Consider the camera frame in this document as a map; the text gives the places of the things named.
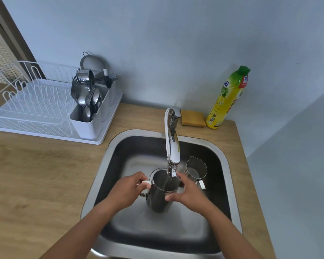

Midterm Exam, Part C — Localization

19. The white cutlery holder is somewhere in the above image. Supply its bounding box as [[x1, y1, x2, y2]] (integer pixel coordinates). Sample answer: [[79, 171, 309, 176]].
[[69, 73, 117, 141]]

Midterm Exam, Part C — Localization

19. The person's left hand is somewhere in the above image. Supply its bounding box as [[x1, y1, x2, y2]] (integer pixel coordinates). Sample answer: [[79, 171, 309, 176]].
[[107, 171, 152, 212]]

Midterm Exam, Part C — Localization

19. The steel mesh strainer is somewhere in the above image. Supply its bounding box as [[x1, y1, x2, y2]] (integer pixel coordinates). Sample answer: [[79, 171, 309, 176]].
[[80, 52, 108, 80]]

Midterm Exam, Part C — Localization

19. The brown window frame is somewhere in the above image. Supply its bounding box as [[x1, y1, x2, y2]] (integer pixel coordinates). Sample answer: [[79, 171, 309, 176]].
[[0, 0, 45, 84]]

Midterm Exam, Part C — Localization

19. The small steel cup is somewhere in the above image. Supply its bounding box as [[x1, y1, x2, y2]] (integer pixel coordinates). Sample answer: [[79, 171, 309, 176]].
[[76, 69, 95, 85]]

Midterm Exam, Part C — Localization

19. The person's right forearm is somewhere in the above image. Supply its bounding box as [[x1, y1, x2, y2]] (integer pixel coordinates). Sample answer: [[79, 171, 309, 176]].
[[197, 202, 265, 259]]

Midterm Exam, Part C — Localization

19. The person's right hand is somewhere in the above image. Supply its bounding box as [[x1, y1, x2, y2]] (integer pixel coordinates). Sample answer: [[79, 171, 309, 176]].
[[164, 172, 207, 211]]

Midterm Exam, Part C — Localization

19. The white wire dish rack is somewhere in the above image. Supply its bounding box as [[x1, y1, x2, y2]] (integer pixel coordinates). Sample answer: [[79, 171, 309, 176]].
[[0, 60, 79, 138]]

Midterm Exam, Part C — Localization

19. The bunch of steel cutlery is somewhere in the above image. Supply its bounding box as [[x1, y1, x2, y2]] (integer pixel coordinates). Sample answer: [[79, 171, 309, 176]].
[[71, 75, 103, 123]]

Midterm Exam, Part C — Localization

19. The large steel milk pitcher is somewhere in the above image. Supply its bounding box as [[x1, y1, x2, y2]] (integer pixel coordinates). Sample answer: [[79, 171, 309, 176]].
[[139, 168, 182, 213]]

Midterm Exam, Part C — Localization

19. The chrome sink faucet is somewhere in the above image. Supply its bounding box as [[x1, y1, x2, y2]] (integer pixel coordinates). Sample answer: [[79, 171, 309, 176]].
[[164, 107, 182, 178]]

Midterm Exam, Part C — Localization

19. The stainless steel sink basin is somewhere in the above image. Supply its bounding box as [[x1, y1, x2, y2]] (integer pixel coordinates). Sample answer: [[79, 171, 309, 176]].
[[80, 129, 243, 259]]

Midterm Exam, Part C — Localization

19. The black white kitchen utensil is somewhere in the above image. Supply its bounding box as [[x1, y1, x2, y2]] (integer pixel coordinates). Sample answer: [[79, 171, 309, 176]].
[[102, 69, 119, 89]]

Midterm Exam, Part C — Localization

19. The white plastic drain tray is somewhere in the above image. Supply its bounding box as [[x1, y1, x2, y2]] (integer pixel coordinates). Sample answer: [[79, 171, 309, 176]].
[[0, 78, 123, 145]]

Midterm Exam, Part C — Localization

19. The yellow green dish soap bottle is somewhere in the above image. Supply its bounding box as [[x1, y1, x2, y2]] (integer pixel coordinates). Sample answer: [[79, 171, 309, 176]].
[[205, 65, 251, 130]]

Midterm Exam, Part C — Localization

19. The yellow dish sponge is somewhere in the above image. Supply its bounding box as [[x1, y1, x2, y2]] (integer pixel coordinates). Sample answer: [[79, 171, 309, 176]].
[[181, 110, 206, 128]]

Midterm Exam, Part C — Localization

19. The small steel milk pitcher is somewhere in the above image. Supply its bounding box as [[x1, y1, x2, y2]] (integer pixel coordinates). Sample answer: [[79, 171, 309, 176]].
[[184, 155, 208, 191]]

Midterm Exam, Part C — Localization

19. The person's left forearm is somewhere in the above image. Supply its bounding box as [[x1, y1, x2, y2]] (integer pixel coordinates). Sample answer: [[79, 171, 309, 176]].
[[39, 198, 125, 259]]

